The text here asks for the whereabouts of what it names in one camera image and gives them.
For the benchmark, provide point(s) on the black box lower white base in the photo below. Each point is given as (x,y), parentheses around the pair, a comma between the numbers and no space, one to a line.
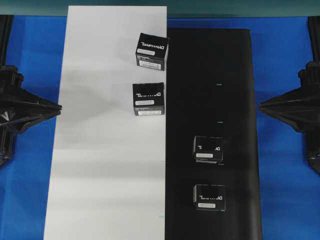
(148,99)

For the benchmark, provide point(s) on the black box white base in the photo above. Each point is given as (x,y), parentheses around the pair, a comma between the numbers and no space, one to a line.
(148,99)
(152,51)

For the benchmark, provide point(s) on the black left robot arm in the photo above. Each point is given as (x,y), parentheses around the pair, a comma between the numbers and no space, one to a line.
(7,138)

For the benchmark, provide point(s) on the white base sheet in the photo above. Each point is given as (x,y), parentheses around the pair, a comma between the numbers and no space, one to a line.
(107,177)

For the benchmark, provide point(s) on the blue table cloth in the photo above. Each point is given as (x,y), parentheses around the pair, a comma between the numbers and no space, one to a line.
(289,188)

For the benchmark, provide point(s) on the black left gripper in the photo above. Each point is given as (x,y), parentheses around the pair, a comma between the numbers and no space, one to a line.
(20,109)

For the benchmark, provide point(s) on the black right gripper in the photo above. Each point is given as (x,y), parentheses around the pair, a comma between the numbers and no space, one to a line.
(300,107)

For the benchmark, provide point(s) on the black box upper white base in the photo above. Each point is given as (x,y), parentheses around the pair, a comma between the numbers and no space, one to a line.
(152,51)

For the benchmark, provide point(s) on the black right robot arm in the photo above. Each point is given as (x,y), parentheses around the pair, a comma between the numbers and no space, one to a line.
(312,139)

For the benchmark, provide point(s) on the black base sheet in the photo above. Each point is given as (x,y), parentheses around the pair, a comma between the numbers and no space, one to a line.
(210,93)

